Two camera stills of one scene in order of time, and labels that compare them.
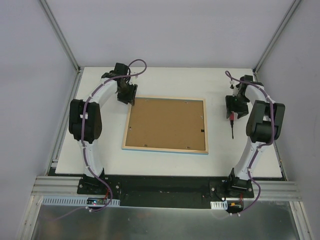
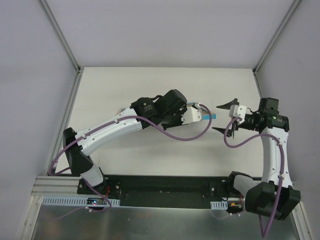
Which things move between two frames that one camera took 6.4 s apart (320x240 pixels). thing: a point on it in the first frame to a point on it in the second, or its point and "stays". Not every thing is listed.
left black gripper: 127,94 to 172,121
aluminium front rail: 46,185 stays
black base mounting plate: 175,192 stays
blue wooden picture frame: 167,125 to 206,115
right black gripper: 236,107 to 233,122
